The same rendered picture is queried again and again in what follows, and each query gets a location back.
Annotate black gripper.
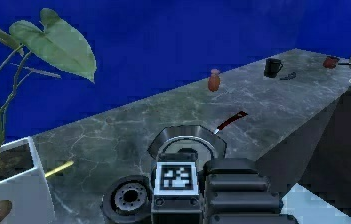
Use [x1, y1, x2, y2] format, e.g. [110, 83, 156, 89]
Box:
[101, 175, 154, 224]

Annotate yellow pencil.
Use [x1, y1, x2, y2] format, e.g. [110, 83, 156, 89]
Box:
[44, 160, 75, 179]

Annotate brown pepper shaker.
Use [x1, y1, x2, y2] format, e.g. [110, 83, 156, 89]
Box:
[207, 68, 222, 93]

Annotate green house plant white pot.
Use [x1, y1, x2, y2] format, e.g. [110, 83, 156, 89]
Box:
[0, 7, 98, 224]

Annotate black mug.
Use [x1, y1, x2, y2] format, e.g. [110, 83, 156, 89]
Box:
[263, 57, 284, 79]

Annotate small black utensil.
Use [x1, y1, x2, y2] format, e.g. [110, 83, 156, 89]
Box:
[279, 71, 298, 82]

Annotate steel pan red handle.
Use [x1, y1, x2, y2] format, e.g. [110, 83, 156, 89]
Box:
[147, 110, 249, 168]

